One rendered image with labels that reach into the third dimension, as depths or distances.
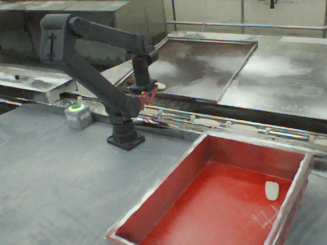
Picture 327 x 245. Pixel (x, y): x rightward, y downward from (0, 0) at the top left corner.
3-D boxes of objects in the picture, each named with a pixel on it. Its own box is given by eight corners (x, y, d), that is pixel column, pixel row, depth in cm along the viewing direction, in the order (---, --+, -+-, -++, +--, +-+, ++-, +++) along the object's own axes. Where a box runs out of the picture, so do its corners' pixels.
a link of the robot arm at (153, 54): (122, 39, 124) (143, 40, 121) (137, 31, 133) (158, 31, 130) (127, 71, 130) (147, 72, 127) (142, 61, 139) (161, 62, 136)
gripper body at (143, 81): (128, 92, 130) (125, 73, 127) (144, 82, 138) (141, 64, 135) (143, 94, 127) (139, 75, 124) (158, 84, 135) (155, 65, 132)
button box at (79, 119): (69, 134, 140) (61, 110, 135) (82, 125, 146) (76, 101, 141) (84, 138, 136) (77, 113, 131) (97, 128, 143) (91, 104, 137)
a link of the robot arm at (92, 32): (39, 35, 90) (73, 35, 86) (40, 12, 89) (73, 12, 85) (128, 51, 129) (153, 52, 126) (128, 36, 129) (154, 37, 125)
